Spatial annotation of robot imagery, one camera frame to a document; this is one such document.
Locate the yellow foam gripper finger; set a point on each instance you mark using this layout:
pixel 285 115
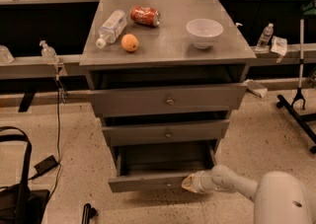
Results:
pixel 189 184

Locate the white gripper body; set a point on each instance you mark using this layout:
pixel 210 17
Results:
pixel 198 183

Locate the grey bottom drawer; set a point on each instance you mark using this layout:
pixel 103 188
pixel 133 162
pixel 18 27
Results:
pixel 159 166

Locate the grey drawer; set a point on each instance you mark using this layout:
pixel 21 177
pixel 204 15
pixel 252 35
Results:
pixel 167 100
pixel 159 166
pixel 165 132

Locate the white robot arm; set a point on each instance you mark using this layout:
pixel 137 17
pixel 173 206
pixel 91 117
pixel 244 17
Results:
pixel 278 197

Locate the grey middle drawer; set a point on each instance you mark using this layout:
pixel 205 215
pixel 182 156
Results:
pixel 165 132

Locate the grey top drawer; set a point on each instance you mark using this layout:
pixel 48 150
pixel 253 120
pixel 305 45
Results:
pixel 167 100

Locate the grey wooden drawer cabinet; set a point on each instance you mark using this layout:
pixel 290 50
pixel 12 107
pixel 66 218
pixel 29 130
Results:
pixel 165 56

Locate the black stand base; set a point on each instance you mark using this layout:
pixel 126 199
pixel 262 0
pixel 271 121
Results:
pixel 302 120

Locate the black power adapter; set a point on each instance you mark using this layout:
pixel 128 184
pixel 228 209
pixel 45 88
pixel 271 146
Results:
pixel 46 165

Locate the white ceramic bowl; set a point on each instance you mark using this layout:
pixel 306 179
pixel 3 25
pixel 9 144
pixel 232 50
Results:
pixel 204 33

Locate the orange fruit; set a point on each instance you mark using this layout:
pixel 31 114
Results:
pixel 129 43

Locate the white paper packet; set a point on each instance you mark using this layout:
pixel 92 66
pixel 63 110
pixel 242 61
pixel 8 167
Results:
pixel 279 45

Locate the small water bottle on ledge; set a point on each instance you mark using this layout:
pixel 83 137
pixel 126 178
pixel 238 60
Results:
pixel 265 37

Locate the white stand pole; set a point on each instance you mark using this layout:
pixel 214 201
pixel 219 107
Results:
pixel 300 53

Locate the red soda can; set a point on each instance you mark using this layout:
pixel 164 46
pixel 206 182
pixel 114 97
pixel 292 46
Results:
pixel 145 16

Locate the clear plastic water bottle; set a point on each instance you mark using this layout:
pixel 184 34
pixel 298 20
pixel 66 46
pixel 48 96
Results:
pixel 111 29

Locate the clear hand sanitizer bottle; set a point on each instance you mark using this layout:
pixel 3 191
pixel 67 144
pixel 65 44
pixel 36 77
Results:
pixel 48 53

